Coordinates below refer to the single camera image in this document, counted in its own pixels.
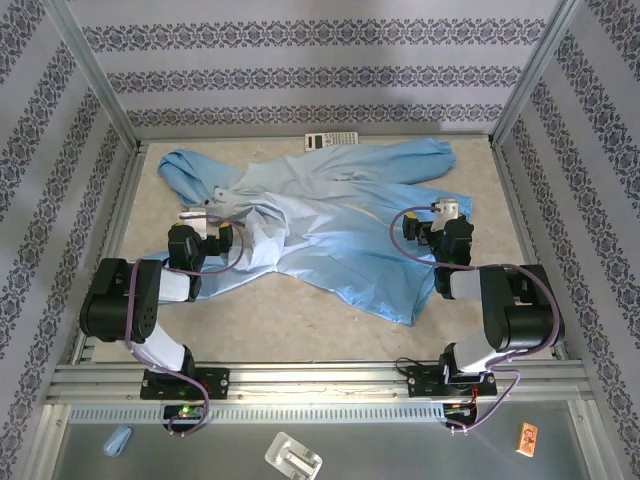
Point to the aluminium side rail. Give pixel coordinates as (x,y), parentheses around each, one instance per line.
(117,235)
(520,200)

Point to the silver metal bracket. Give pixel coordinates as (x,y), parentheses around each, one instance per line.
(292,455)

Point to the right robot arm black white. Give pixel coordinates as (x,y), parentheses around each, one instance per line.
(525,310)

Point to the aluminium mounting rail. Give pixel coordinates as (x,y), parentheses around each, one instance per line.
(320,375)

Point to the aluminium frame post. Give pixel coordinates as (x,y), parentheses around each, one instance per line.
(535,65)
(85,60)

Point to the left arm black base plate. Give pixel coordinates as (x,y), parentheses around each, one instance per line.
(217,382)

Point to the light blue zip jacket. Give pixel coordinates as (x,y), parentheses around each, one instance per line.
(325,225)

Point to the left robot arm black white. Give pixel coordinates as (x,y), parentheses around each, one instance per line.
(120,305)

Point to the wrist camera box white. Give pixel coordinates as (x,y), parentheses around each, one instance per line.
(197,220)
(446,210)

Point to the small blue folded cloth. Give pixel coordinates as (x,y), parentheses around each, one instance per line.
(117,441)

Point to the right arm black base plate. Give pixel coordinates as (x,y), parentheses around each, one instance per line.
(422,380)

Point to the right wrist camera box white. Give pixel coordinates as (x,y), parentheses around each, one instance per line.
(446,210)

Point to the small orange printed box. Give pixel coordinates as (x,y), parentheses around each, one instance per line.
(528,439)

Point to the white calculator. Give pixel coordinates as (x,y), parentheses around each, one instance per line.
(331,141)

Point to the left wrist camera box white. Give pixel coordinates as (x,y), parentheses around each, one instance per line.
(197,220)

